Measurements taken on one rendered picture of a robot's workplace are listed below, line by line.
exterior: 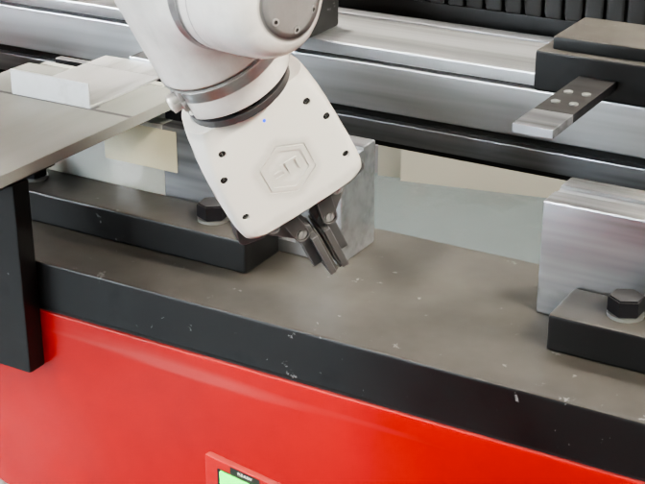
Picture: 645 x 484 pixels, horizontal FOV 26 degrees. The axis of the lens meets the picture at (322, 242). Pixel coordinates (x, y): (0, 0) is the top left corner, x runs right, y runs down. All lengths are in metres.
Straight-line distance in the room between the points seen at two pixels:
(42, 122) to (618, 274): 0.47
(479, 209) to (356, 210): 2.45
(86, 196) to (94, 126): 0.13
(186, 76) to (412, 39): 0.57
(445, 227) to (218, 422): 2.39
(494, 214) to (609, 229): 2.55
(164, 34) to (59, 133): 0.27
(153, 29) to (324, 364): 0.32
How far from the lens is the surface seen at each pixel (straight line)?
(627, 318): 1.04
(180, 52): 0.89
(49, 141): 1.12
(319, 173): 0.97
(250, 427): 1.14
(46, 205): 1.28
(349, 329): 1.07
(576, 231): 1.07
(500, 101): 1.36
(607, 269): 1.07
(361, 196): 1.19
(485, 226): 3.53
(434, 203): 3.66
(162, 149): 1.24
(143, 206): 1.23
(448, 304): 1.12
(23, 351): 1.24
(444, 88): 1.38
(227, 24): 0.82
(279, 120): 0.94
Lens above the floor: 1.36
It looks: 24 degrees down
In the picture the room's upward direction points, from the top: straight up
